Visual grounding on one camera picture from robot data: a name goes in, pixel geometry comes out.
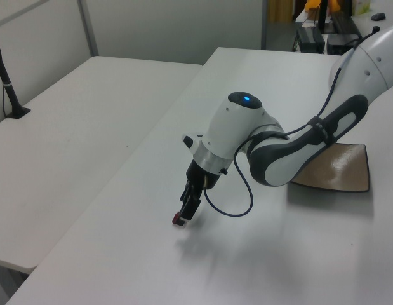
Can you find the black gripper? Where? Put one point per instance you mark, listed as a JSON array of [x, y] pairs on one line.
[[204, 174]]

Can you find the red strawberry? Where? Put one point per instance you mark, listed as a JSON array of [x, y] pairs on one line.
[[176, 219]]

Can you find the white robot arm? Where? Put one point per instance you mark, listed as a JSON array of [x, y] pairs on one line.
[[234, 127]]

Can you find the square brown ceramic plate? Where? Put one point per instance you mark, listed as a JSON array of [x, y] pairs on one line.
[[345, 168]]

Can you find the black power adapter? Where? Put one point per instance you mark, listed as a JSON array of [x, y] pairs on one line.
[[310, 38]]

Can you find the yellow panel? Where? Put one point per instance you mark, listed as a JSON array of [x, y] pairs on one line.
[[278, 11]]

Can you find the black electronics box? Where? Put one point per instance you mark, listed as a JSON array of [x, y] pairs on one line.
[[340, 43]]

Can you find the orange object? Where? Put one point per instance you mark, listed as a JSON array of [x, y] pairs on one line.
[[312, 4]]

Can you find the black keyboard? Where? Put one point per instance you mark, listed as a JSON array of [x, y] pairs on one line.
[[345, 23]]

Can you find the green white carton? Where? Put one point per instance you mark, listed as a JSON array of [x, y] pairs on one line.
[[361, 6]]

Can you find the black computer mouse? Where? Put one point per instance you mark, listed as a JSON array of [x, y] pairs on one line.
[[378, 16]]

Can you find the grey metal frame post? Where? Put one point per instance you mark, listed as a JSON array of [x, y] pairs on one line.
[[264, 23]]

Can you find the grey metal partition post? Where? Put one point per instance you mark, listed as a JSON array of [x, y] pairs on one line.
[[88, 28]]

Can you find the black camera stand pole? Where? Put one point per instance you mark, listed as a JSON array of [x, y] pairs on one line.
[[7, 85]]

